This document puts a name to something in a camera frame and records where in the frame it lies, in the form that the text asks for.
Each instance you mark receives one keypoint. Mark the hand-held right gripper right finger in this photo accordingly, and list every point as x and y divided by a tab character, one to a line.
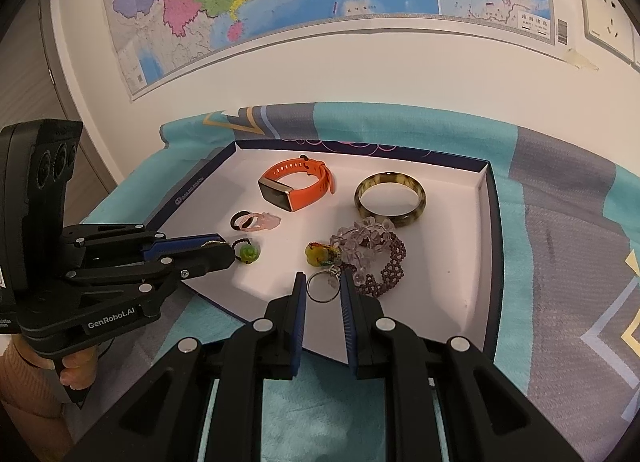
350	332

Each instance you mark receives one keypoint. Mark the yellow green jade charm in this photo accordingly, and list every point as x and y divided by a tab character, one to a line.
318	256

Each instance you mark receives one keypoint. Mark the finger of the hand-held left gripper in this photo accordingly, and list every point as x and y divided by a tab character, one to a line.
190	246
205	262

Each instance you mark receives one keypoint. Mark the piece of clear tape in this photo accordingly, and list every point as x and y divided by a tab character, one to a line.
580	58

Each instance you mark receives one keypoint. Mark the orange smart band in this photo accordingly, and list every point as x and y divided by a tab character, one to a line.
312	187

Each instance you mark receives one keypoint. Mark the grey brown cabinet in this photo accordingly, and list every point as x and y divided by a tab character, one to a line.
30	67

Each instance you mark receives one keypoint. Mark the person's left forearm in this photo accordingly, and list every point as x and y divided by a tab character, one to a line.
25	392

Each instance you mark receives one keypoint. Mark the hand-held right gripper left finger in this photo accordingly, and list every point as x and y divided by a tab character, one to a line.
299	327

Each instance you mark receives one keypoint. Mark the teal grey printed blanket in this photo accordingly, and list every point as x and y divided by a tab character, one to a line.
560	242

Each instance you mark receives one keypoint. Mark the navy jewelry box tray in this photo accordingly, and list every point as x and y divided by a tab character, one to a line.
450	262

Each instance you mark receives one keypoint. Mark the person's left hand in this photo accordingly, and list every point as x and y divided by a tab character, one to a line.
75	374

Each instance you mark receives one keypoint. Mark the brown yellow bangle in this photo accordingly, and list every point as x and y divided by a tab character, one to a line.
361	197

